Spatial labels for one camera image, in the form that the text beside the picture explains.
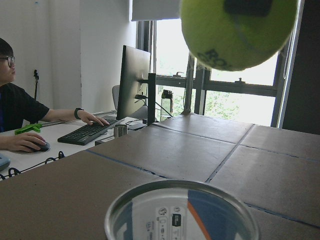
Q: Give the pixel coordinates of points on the black keyboard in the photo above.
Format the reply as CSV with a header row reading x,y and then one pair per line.
x,y
87,133

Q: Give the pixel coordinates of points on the seated person in black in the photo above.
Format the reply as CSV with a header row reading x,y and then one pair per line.
x,y
16,105

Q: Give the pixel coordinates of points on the small metal cup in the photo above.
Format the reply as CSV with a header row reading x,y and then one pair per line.
x,y
120,130

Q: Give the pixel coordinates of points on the clear water bottle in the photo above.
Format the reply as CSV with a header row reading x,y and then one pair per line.
x,y
166,105

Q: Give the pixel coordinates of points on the person's hand on mouse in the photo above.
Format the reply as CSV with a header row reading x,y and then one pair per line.
x,y
26,142

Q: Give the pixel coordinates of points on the green clamp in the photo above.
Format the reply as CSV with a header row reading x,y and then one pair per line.
x,y
36,127

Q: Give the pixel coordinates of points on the yellow tennis ball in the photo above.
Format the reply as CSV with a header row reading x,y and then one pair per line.
x,y
232,42

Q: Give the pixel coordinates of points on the person's hand on keyboard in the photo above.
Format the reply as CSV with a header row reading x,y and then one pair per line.
x,y
89,118

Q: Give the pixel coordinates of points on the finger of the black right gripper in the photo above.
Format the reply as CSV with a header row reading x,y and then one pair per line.
x,y
257,8

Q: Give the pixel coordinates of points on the black monitor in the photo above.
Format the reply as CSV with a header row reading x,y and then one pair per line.
x,y
133,83

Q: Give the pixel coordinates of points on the black computer mouse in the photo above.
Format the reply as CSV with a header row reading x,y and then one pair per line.
x,y
42,148

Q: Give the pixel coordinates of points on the teach pendant nearer post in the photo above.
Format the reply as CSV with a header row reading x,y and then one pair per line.
x,y
4,162

